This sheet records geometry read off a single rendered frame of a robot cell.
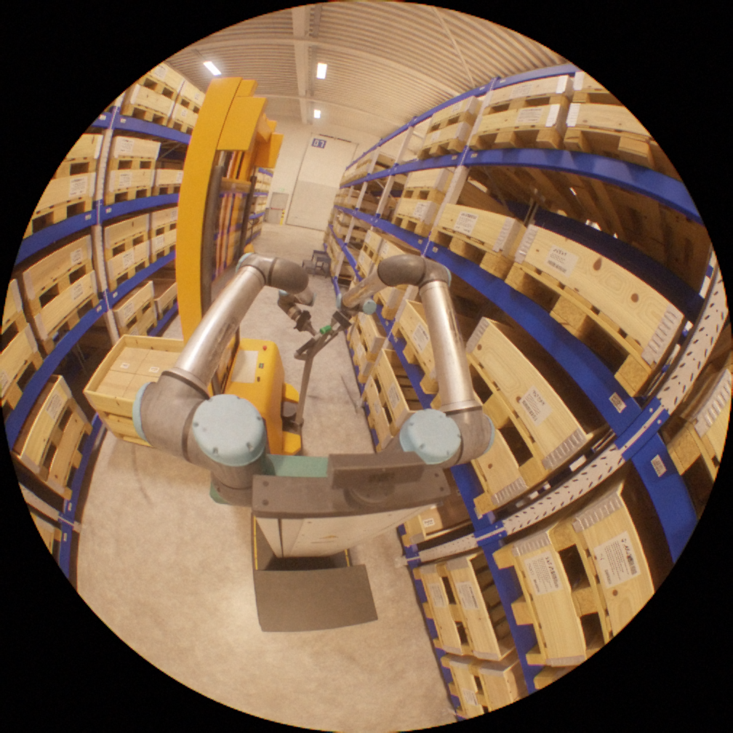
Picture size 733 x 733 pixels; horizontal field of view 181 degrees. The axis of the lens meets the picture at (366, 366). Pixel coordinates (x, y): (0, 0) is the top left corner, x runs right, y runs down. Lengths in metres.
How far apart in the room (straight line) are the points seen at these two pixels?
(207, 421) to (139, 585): 2.18
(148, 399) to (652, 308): 1.40
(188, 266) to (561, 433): 1.69
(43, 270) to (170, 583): 2.48
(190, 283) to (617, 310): 1.71
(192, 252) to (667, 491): 2.01
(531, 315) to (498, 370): 0.31
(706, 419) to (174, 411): 1.39
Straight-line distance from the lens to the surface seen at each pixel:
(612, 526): 1.04
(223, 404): 0.50
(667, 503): 1.08
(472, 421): 0.70
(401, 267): 0.84
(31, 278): 2.29
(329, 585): 1.30
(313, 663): 2.31
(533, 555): 1.21
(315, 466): 0.73
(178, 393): 0.56
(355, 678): 2.44
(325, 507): 0.36
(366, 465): 0.30
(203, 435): 0.47
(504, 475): 1.18
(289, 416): 2.11
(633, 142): 1.39
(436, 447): 0.56
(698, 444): 0.99
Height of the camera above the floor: 2.12
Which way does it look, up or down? 36 degrees down
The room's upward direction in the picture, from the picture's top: 22 degrees clockwise
